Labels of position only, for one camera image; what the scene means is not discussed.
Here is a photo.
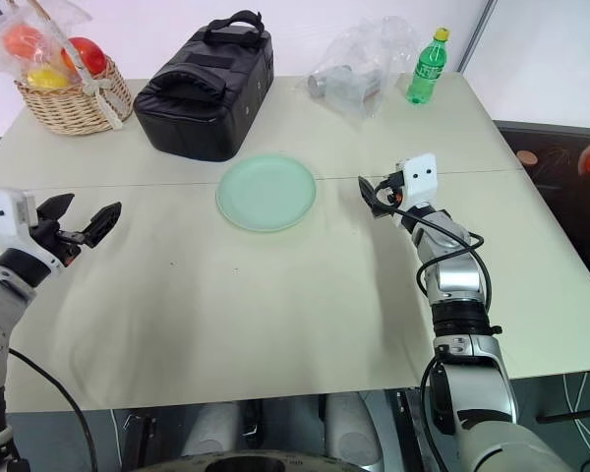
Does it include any clear plastic fruit bag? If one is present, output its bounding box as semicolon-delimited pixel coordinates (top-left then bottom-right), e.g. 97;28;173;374
0;0;95;90

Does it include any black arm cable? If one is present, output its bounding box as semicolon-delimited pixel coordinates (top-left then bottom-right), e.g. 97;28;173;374
373;202;494;316
7;346;100;472

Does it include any grey cylindrical cup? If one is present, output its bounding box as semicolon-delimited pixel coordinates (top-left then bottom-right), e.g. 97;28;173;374
308;65;371;100

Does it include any woven wicker basket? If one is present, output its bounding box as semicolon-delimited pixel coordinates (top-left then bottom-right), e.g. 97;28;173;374
14;54;135;137

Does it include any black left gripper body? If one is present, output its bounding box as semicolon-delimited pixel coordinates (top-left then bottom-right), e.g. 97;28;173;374
29;219;89;269

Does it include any dark rounded robot torso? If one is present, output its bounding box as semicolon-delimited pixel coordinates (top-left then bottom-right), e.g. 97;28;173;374
140;449;360;472

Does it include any green plastic bottle yellow cap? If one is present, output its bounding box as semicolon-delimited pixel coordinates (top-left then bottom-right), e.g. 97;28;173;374
405;27;452;106

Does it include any yellow item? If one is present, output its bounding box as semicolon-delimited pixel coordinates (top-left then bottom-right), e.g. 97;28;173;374
26;67;74;90

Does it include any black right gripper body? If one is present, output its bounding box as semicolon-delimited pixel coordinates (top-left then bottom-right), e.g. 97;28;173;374
375;169;406;218

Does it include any black padded carry bag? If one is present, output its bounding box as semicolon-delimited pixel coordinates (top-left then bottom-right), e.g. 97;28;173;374
133;9;276;163

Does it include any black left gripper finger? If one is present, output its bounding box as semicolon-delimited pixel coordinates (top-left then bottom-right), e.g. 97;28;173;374
81;201;124;250
35;192;76;228

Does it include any red apple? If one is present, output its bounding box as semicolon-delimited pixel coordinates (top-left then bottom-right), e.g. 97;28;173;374
60;36;108;79

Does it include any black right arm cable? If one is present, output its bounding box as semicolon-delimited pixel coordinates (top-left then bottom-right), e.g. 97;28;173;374
373;202;494;316

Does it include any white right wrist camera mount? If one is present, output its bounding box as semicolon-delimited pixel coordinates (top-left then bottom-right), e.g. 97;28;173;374
394;152;440;208

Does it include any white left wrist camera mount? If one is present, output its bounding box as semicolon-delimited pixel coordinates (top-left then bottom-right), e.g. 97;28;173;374
0;188;66;272

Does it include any dark metal post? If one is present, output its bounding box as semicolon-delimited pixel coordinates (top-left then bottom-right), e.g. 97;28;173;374
457;0;492;74

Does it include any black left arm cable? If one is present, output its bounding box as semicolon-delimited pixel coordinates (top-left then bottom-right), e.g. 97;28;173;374
7;346;100;472

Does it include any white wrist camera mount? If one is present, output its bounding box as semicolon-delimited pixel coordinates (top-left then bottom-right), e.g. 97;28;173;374
394;152;440;208
0;188;66;272

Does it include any cream ribbon bow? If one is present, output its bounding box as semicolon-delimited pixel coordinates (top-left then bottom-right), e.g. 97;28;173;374
80;72;125;132

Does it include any silver robot leg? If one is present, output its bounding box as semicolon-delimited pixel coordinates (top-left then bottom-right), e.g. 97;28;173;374
180;399;243;458
323;391;383;468

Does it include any crumpled clear plastic bag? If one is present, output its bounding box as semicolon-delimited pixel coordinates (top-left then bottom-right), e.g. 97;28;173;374
306;15;423;120

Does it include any pale green round plate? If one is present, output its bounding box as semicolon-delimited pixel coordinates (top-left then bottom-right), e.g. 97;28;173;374
215;152;319;234

